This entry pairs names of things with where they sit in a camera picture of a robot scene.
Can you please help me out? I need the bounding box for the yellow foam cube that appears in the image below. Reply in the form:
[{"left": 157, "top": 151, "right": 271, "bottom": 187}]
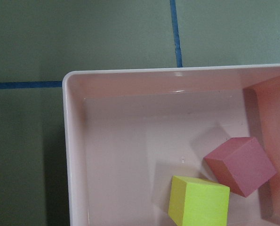
[{"left": 168, "top": 176, "right": 230, "bottom": 226}]

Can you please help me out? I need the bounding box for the pink foam cube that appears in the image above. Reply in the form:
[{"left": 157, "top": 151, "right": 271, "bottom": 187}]
[{"left": 203, "top": 137, "right": 277, "bottom": 197}]

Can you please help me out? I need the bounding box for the orange foam block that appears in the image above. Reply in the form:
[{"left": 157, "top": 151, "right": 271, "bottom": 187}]
[{"left": 243, "top": 76, "right": 280, "bottom": 226}]

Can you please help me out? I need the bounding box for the pink plastic bin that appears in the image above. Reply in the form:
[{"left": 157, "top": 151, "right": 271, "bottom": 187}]
[{"left": 63, "top": 64, "right": 280, "bottom": 226}]

